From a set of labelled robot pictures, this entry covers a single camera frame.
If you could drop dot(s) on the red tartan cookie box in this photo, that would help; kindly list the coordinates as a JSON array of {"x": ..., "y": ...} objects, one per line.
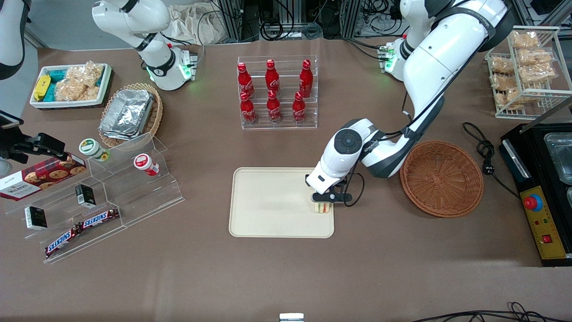
[{"x": 40, "y": 179}]

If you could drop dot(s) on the triangle sandwich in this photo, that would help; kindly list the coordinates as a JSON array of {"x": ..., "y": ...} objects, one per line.
[{"x": 322, "y": 208}]

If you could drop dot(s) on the black appliance with yellow panel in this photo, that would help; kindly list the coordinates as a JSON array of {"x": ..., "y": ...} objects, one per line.
[{"x": 532, "y": 179}]

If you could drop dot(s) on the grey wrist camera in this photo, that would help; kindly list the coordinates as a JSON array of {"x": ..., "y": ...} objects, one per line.
[
  {"x": 330, "y": 198},
  {"x": 10, "y": 120}
]

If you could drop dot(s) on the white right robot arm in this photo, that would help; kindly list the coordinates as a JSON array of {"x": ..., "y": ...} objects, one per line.
[{"x": 152, "y": 18}]

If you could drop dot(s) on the red emergency stop button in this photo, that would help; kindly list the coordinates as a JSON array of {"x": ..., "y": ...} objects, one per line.
[{"x": 532, "y": 203}]

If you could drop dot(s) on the white rectangular bin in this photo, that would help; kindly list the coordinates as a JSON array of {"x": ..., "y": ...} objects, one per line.
[{"x": 67, "y": 104}]

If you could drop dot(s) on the aluminium profile leg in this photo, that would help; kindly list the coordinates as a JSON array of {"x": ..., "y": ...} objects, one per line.
[
  {"x": 232, "y": 20},
  {"x": 351, "y": 18}
]

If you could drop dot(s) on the steel pan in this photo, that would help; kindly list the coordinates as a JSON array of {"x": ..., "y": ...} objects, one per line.
[{"x": 561, "y": 156}]

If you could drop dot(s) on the aluminium foil tray stack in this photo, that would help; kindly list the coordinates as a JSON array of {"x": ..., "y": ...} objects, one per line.
[{"x": 127, "y": 114}]

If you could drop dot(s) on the round brown wicker basket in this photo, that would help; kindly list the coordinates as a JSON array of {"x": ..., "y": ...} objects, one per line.
[{"x": 440, "y": 179}]

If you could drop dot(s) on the oval light wicker basket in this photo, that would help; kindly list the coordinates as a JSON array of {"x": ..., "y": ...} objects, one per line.
[{"x": 156, "y": 116}]

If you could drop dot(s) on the green lid cup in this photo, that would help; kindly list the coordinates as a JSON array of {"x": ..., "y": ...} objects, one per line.
[{"x": 90, "y": 147}]

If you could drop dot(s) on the red lid cup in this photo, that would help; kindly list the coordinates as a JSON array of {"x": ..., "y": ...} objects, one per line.
[{"x": 144, "y": 163}]

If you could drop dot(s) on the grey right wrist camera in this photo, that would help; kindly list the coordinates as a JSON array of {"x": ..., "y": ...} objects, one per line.
[{"x": 10, "y": 120}]

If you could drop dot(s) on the fried snack bag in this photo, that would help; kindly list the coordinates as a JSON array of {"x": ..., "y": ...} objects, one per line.
[
  {"x": 509, "y": 98},
  {"x": 501, "y": 65},
  {"x": 535, "y": 57},
  {"x": 538, "y": 73},
  {"x": 504, "y": 81},
  {"x": 524, "y": 39}
]

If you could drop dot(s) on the clear acrylic bottle rack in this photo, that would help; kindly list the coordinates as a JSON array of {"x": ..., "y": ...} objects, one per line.
[{"x": 286, "y": 125}]

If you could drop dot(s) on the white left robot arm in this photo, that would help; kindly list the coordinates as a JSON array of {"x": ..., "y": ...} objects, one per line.
[{"x": 429, "y": 67}]

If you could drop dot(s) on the teal snack pack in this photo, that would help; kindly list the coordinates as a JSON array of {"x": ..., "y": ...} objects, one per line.
[
  {"x": 57, "y": 75},
  {"x": 50, "y": 92}
]

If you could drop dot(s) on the clear acrylic step shelf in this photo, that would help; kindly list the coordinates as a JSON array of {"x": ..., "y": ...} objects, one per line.
[
  {"x": 62, "y": 214},
  {"x": 143, "y": 197}
]

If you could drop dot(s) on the beige cloth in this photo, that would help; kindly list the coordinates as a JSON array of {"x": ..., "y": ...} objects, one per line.
[{"x": 192, "y": 24}]

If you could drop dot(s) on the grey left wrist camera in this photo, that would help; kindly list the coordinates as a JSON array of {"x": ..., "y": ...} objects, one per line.
[{"x": 330, "y": 198}]

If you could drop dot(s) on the small black box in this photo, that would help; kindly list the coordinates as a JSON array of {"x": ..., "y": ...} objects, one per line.
[
  {"x": 35, "y": 218},
  {"x": 85, "y": 195}
]

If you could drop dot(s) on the yellow snack pack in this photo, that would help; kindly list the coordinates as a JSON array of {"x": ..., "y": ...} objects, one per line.
[{"x": 42, "y": 87}]

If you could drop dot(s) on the clear rice cracker bag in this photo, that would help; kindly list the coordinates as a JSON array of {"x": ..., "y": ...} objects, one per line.
[
  {"x": 87, "y": 74},
  {"x": 73, "y": 91}
]

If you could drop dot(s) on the small white device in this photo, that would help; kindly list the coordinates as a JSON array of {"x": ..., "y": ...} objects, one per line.
[{"x": 291, "y": 317}]

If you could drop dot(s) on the Snickers chocolate bar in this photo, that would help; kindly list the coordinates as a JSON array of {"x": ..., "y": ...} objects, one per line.
[
  {"x": 99, "y": 218},
  {"x": 62, "y": 241}
]

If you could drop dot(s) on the red cola bottle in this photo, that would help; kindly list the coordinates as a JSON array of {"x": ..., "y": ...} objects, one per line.
[
  {"x": 272, "y": 78},
  {"x": 247, "y": 111},
  {"x": 298, "y": 109},
  {"x": 273, "y": 108},
  {"x": 244, "y": 81},
  {"x": 306, "y": 79}
]

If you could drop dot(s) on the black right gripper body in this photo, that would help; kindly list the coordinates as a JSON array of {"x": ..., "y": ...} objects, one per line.
[{"x": 27, "y": 146}]

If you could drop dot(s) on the beige plastic tray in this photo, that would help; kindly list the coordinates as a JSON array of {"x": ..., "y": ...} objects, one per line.
[{"x": 272, "y": 203}]

